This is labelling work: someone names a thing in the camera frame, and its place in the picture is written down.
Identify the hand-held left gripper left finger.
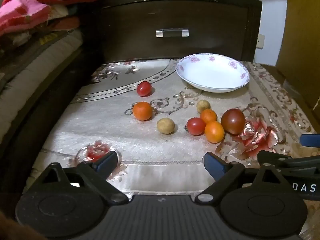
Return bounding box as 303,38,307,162
37,151,129,204

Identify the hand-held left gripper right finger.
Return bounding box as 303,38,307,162
194,152,286,204

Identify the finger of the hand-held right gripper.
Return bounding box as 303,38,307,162
299,133,320,146
257,150,320,177

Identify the orange cherry tomato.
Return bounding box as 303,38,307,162
204,121,225,143
200,109,218,124
133,101,153,121

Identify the red cherry tomato with stem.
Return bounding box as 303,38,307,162
186,117,206,136

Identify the large dark red tomato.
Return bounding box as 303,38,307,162
221,108,246,136

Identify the tan longan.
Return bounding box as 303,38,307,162
196,100,210,113
157,118,175,134

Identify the white floral bowl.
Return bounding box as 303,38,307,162
175,53,250,93

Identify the cardboard box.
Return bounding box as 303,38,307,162
260,0,320,118

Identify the grey mattress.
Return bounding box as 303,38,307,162
0,30,84,135

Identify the dark wooden nightstand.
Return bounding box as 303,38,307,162
99,0,263,64

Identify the pink floral cloth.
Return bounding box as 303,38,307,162
0,0,50,37

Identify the clear acrylic drawer handle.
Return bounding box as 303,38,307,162
155,29,190,38

